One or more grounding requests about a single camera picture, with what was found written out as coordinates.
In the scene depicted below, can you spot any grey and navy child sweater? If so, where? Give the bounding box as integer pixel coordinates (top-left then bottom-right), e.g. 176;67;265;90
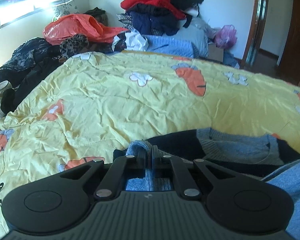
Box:
113;128;300;239

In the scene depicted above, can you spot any black patterned clothes heap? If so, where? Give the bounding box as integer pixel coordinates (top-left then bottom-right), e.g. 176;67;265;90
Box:
0;37;62;114

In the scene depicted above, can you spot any yellow carrot print quilt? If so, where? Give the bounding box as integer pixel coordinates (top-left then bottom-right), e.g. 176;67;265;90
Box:
0;53;300;238

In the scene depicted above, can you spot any leopard print garment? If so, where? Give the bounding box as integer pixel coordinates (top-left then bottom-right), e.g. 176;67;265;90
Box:
59;34;89;59

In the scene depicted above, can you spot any purple plastic bag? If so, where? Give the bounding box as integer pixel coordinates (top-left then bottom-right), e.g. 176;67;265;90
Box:
215;24;237;49

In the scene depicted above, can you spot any light blue knit garment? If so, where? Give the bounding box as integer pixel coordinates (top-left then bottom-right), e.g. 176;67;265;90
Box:
143;35;199;59

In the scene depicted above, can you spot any orange plastic bag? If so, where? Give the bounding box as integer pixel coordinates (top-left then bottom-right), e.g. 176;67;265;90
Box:
43;14;128;45

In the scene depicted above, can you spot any navy garment in pile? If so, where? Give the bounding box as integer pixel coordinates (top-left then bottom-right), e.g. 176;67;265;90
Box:
126;3;179;36

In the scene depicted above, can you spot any red jacket on pile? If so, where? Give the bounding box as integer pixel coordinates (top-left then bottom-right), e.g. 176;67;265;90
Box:
120;0;186;20

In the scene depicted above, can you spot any brown wooden door frame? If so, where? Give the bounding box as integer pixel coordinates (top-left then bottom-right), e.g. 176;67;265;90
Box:
240;0;300;87

